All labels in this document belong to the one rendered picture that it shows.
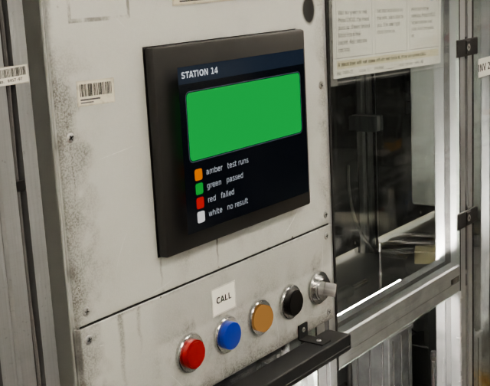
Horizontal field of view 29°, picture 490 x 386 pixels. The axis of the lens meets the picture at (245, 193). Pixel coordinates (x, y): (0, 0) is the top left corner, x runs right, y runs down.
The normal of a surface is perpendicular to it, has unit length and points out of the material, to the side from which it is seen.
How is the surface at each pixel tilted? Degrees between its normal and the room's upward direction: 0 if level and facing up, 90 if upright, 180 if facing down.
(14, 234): 90
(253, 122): 90
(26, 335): 90
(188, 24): 90
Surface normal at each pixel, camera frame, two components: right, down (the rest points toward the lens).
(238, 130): 0.80, 0.09
